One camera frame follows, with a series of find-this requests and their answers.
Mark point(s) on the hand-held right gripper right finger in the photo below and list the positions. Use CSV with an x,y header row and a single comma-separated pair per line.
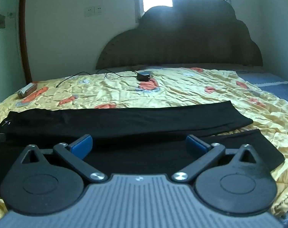
x,y
194,146

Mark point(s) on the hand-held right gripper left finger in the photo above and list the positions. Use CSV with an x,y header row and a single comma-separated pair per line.
x,y
80,147

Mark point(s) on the black pants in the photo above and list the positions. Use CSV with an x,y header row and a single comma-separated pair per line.
x,y
134,123

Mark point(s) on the yellow floral blanket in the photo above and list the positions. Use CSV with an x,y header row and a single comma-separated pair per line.
x,y
182,92

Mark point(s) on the brown rectangular case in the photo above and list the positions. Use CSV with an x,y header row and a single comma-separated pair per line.
x,y
27,90

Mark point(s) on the black power adapter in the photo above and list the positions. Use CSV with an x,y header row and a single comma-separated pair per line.
x,y
144,76

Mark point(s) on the blue grey bed sheet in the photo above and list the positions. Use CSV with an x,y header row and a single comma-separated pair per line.
x,y
267,80

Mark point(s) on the grey cloud-shaped headboard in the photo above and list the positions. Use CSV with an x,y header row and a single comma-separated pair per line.
x,y
182,40

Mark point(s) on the wooden door frame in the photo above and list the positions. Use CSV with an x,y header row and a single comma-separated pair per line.
x,y
24,33

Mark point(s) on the white wall outlet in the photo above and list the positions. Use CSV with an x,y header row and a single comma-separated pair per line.
x,y
89,11
98,9

